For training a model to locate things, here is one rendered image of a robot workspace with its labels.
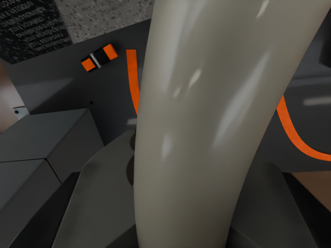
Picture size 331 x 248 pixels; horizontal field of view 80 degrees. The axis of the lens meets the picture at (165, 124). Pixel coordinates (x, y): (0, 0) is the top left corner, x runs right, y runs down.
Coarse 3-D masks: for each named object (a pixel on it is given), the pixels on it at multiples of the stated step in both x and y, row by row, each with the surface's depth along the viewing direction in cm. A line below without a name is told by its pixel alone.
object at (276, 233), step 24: (264, 168) 9; (240, 192) 8; (264, 192) 8; (288, 192) 8; (240, 216) 7; (264, 216) 7; (288, 216) 7; (240, 240) 6; (264, 240) 6; (288, 240) 6; (312, 240) 6
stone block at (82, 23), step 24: (0, 0) 26; (24, 0) 27; (48, 0) 27; (72, 0) 28; (96, 0) 28; (120, 0) 29; (144, 0) 29; (0, 24) 30; (24, 24) 31; (48, 24) 31; (72, 24) 32; (96, 24) 32; (120, 24) 33; (0, 48) 35; (24, 48) 36; (48, 48) 36
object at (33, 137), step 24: (24, 120) 108; (48, 120) 103; (72, 120) 98; (0, 144) 89; (24, 144) 85; (48, 144) 82; (72, 144) 91; (96, 144) 112; (0, 168) 73; (24, 168) 70; (48, 168) 74; (72, 168) 89; (0, 192) 62; (24, 192) 63; (48, 192) 73; (0, 216) 55; (24, 216) 62; (0, 240) 54
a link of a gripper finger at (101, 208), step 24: (120, 144) 11; (96, 168) 9; (120, 168) 9; (96, 192) 8; (120, 192) 8; (72, 216) 7; (96, 216) 7; (120, 216) 7; (72, 240) 6; (96, 240) 6; (120, 240) 6
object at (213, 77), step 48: (192, 0) 3; (240, 0) 3; (288, 0) 3; (192, 48) 3; (240, 48) 3; (288, 48) 3; (144, 96) 4; (192, 96) 3; (240, 96) 3; (144, 144) 4; (192, 144) 4; (240, 144) 4; (144, 192) 5; (192, 192) 4; (144, 240) 6; (192, 240) 5
